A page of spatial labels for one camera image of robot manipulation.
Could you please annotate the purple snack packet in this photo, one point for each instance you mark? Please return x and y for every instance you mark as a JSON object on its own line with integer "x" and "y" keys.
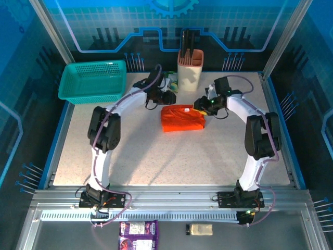
{"x": 151, "y": 229}

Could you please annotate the green snack packet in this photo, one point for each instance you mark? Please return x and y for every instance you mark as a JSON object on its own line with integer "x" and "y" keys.
{"x": 174, "y": 86}

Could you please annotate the orange t-shirt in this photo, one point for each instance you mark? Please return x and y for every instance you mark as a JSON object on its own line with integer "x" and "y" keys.
{"x": 179, "y": 119}

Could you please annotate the teal plastic basket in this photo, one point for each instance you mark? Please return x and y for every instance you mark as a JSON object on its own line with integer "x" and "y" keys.
{"x": 91, "y": 80}

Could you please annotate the blue table edge strip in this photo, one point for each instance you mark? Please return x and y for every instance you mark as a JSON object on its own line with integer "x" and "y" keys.
{"x": 61, "y": 122}

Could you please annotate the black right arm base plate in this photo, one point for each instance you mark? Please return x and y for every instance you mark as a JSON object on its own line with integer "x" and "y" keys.
{"x": 226, "y": 199}

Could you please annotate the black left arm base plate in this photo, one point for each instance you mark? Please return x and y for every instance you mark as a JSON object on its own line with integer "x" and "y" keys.
{"x": 117, "y": 200}

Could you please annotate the beige knife block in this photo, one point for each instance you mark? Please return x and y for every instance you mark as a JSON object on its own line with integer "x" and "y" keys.
{"x": 191, "y": 75}

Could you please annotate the beige wrapped bar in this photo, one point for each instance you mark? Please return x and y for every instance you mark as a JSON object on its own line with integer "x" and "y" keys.
{"x": 200, "y": 229}

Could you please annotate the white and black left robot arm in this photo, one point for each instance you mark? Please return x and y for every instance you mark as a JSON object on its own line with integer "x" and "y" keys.
{"x": 101, "y": 166}

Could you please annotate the aluminium cell frame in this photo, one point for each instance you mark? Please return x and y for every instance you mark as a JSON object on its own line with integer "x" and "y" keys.
{"x": 169, "y": 194}

